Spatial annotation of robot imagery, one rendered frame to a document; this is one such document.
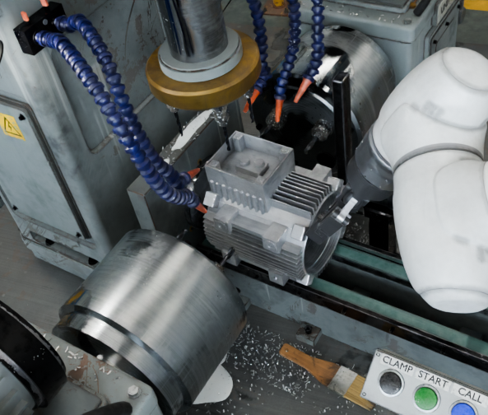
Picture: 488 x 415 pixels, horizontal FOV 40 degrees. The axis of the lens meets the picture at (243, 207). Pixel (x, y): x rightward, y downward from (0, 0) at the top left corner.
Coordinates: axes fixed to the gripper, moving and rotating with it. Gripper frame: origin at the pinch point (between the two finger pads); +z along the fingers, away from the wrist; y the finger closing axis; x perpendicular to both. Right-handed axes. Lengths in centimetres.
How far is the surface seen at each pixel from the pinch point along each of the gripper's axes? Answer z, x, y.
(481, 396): -13.7, 27.6, 16.0
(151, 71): -6.1, -35.8, -0.3
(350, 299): 14.2, 12.5, -1.0
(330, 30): 4.5, -19.9, -42.7
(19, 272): 61, -45, 17
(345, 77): -10.3, -11.4, -19.4
